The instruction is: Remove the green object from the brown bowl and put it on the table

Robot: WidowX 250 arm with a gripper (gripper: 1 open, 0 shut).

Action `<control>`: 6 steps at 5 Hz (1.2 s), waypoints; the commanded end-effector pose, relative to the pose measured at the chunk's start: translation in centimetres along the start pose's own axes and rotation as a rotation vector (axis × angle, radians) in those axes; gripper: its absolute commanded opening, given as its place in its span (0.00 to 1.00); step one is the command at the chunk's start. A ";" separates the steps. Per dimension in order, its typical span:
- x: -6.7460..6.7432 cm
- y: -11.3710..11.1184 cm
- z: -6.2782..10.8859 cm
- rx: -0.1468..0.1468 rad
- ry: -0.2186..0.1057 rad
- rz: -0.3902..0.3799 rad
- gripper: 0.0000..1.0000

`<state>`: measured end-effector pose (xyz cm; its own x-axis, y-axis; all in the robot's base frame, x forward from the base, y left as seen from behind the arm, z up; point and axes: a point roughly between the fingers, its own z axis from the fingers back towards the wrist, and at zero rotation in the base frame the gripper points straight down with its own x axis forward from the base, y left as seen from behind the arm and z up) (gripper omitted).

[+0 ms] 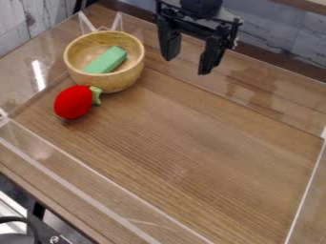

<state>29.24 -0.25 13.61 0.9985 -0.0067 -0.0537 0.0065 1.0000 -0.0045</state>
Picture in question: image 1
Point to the clear acrylic corner bracket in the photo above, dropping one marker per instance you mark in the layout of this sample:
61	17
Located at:
90	25

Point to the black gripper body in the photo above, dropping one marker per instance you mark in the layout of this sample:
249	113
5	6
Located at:
202	17

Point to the clear acrylic tray wall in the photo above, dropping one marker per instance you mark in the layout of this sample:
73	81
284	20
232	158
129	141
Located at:
104	210

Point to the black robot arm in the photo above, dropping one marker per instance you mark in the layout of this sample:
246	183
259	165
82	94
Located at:
204	19

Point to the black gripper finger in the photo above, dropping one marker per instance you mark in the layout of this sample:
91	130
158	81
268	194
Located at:
213	53
169	36

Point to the brown wooden bowl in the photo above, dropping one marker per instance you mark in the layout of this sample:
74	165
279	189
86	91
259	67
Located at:
87	47

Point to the red plush strawberry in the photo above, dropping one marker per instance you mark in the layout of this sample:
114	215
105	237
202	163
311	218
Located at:
75	101

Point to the green rectangular block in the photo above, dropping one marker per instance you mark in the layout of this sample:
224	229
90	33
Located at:
108	61

